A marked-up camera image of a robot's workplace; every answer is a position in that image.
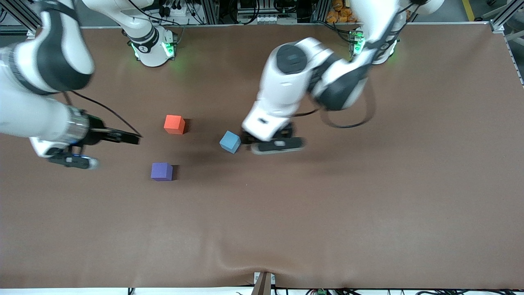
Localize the white power strip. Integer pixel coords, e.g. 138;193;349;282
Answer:
158;0;193;17

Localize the orange block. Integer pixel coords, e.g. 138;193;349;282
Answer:
164;115;185;135

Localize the aluminium frame strut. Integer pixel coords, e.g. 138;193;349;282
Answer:
0;0;37;34

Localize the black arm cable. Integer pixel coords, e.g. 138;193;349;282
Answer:
293;80;376;129
63;91;143;138

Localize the brown post with white bracket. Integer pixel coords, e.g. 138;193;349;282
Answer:
253;270;276;295

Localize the aluminium frame corner profile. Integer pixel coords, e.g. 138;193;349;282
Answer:
483;0;524;39

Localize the small green-lit electronics box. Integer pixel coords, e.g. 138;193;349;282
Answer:
349;29;366;56
163;32;178;59

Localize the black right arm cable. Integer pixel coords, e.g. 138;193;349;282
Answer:
63;91;143;138

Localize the orange packaged items pile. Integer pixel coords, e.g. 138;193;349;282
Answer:
326;0;361;24

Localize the purple block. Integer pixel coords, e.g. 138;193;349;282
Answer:
151;162;173;182

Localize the brown table cover mat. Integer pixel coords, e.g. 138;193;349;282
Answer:
0;23;524;289

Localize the blue block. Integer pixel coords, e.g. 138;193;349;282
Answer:
219;130;242;154

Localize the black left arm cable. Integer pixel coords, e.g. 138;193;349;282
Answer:
293;80;376;129

